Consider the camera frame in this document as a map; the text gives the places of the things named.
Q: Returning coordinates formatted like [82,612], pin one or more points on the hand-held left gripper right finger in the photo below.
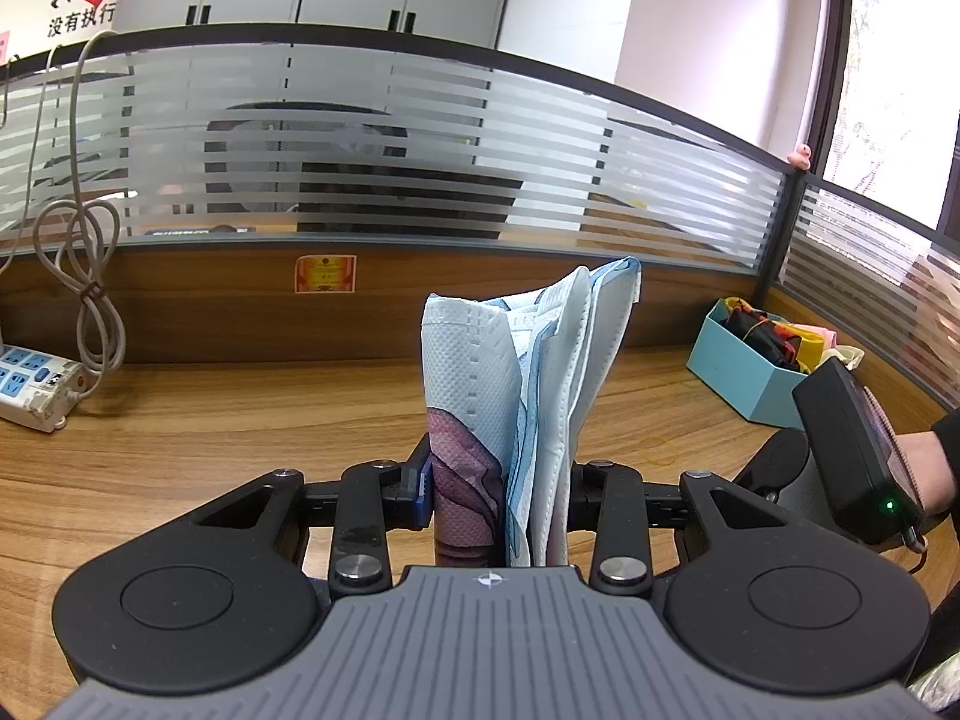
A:
[585,499]

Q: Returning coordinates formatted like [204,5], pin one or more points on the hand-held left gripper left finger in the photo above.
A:
[426,487]

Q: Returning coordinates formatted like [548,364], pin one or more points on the floral white shopping bag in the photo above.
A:
[480,390]

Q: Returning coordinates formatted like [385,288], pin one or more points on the person's right forearm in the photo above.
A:
[951,442]

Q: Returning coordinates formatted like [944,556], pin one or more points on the yellow folded bag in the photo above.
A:
[808,349]

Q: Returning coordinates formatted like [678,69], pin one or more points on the pink folded bag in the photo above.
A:
[826,334]

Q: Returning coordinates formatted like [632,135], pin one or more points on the black red folded bag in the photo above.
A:
[765,337]

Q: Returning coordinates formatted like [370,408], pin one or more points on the person's right hand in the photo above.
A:
[926,465]

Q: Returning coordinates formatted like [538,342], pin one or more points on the yellow rubber band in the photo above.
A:
[640,450]

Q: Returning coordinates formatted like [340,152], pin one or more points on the teal box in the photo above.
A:
[742,382]

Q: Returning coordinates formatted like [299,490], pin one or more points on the red gold label sticker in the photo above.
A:
[325,274]

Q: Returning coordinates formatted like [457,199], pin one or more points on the person's white quilted garment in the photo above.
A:
[937,690]

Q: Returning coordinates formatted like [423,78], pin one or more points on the pink duck figurine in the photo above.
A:
[800,157]

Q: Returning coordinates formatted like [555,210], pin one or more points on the striped glass partition with label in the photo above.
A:
[525,135]

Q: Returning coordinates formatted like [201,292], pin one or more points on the window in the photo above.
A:
[892,75]

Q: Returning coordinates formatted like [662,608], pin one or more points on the white blue power strip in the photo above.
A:
[34,382]

